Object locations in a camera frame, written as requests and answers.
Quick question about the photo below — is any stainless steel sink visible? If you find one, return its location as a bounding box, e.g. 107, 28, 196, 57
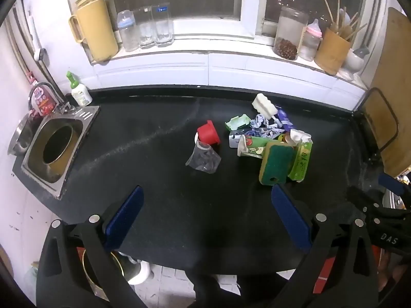
21, 106, 101, 198

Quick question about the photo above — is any person's right hand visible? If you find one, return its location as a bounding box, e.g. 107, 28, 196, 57
379, 252, 407, 292

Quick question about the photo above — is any clear plastic cup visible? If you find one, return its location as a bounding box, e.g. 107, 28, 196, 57
185, 139, 222, 174

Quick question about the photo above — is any blue capped baby bottle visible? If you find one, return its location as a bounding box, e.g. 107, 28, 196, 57
117, 10, 139, 52

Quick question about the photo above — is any clear glass tumbler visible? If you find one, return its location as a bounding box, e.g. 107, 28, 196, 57
133, 7, 156, 49
151, 5, 175, 46

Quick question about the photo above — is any small green paper box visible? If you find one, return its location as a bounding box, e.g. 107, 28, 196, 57
225, 114, 251, 131

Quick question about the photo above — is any white framed window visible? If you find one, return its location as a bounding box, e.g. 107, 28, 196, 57
64, 0, 386, 39

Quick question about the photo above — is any stainless steel bowl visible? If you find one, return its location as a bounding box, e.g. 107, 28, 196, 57
7, 114, 36, 156

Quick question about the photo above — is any wooden cutting board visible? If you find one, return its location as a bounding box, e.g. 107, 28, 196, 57
364, 6, 411, 175

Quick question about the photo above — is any bundle of wooden utensils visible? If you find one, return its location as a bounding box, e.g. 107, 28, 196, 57
321, 0, 368, 41

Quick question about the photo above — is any white ceramic pot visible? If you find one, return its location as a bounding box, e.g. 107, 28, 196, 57
345, 46, 370, 73

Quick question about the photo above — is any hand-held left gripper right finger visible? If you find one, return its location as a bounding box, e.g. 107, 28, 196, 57
270, 184, 379, 308

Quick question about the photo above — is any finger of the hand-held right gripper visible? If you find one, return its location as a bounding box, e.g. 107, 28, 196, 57
346, 186, 390, 220
378, 172, 411, 197

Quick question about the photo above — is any glass jar with red beans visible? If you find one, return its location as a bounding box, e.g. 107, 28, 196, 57
273, 6, 309, 61

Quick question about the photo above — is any steel faucet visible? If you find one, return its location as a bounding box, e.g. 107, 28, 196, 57
28, 82, 76, 114

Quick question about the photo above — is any red cabinet front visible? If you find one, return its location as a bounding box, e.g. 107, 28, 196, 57
313, 245, 386, 296

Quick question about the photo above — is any red printed packet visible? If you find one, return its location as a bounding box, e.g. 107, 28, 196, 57
30, 83, 56, 117

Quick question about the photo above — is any pink capped baby bottle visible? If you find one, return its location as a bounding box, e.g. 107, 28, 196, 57
299, 18, 322, 62

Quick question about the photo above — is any red plastic cup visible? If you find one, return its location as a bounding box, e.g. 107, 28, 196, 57
197, 120, 221, 146

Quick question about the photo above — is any yellow rimmed trash bin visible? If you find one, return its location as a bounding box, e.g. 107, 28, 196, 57
82, 247, 126, 300

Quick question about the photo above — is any bamboo utensil holder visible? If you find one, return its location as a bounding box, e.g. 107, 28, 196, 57
314, 27, 352, 75

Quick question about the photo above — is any blue white wrapper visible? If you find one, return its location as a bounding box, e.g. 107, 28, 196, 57
247, 113, 286, 140

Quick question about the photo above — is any black wire rack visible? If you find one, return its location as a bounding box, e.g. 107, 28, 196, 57
353, 87, 399, 167

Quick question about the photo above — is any purple tube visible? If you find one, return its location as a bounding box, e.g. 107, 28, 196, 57
277, 107, 294, 132

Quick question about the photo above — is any yellow plastic pitcher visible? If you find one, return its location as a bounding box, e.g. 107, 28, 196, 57
68, 0, 119, 64

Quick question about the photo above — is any green tissue pack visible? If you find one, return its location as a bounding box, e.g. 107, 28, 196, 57
287, 129, 313, 183

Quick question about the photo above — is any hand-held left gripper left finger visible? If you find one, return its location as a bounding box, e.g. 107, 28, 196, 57
36, 185, 145, 308

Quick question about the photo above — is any white bucket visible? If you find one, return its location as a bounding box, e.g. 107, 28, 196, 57
124, 256, 151, 285

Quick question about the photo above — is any white sponge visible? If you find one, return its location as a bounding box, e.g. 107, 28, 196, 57
252, 93, 279, 118

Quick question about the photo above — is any green yellow scouring sponge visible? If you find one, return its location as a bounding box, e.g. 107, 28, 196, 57
259, 142, 296, 187

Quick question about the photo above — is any green capped dish soap bottle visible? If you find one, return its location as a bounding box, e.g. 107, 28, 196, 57
66, 71, 93, 107

